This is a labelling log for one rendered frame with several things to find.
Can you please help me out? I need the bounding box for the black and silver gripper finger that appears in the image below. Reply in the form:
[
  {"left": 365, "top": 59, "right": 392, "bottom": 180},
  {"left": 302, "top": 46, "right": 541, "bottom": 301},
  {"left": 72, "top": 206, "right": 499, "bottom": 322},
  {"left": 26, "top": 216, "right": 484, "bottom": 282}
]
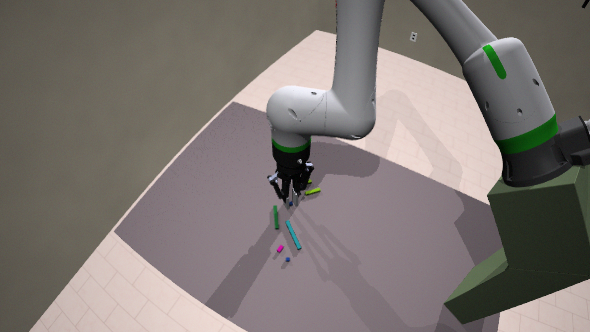
[
  {"left": 267, "top": 173, "right": 292, "bottom": 210},
  {"left": 292, "top": 161, "right": 314, "bottom": 206}
]

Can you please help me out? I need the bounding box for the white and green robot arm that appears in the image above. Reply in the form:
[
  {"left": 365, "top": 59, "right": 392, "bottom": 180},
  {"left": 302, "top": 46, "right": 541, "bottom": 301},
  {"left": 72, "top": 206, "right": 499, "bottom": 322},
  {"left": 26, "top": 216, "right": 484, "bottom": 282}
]
[{"left": 266, "top": 0, "right": 590, "bottom": 187}]

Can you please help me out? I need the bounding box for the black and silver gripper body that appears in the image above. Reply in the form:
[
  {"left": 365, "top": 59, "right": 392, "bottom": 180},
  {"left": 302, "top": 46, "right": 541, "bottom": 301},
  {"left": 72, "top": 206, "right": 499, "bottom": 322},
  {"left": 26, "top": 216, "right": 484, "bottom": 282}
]
[{"left": 275, "top": 162, "right": 307, "bottom": 181}]

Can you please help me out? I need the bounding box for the turquoise rod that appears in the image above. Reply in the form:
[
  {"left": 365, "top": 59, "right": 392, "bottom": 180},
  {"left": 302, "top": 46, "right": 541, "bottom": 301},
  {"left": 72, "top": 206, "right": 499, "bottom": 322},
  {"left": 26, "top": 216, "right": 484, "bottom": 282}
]
[{"left": 285, "top": 220, "right": 301, "bottom": 250}]

